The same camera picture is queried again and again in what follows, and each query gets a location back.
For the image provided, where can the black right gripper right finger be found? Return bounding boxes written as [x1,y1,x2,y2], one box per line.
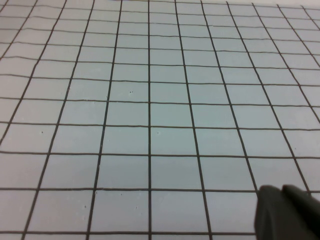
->
[281,184,320,227]

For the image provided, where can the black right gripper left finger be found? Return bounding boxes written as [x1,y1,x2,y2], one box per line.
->
[254,184,320,240]

